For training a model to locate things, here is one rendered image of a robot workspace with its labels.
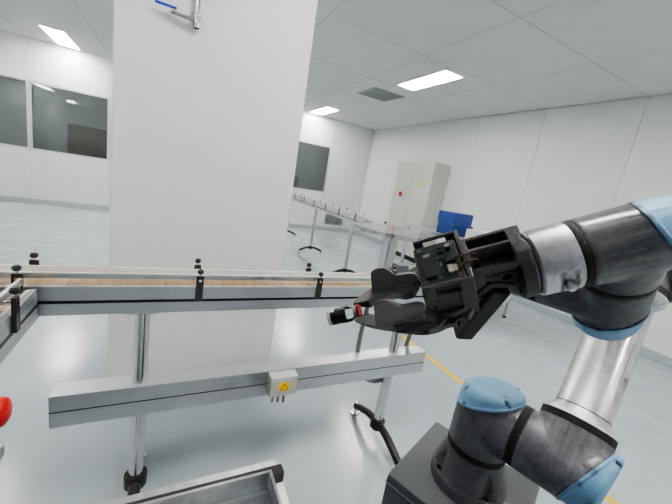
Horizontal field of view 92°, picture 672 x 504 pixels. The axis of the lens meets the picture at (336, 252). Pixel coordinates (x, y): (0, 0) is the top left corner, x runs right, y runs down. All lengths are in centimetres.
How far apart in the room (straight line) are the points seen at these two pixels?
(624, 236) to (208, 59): 170
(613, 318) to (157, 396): 135
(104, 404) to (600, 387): 141
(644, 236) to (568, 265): 7
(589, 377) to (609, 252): 40
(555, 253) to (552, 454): 43
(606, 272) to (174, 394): 136
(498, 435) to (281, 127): 160
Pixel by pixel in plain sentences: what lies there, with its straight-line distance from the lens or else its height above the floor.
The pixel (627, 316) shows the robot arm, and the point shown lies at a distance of 51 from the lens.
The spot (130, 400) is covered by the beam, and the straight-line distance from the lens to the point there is 147.
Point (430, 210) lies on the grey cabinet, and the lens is 694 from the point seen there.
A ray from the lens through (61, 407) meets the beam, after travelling 149.
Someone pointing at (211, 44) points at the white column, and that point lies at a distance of 185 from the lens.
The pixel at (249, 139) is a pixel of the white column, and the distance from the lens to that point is 181.
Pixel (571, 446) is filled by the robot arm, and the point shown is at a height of 101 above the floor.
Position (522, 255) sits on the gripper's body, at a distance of 38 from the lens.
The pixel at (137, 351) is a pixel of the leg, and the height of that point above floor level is 68.
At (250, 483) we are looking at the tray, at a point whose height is 90.
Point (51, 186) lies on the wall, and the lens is 861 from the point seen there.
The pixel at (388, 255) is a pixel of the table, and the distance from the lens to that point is 393.
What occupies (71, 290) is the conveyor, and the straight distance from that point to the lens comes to 127.
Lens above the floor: 137
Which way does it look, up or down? 12 degrees down
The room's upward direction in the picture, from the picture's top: 10 degrees clockwise
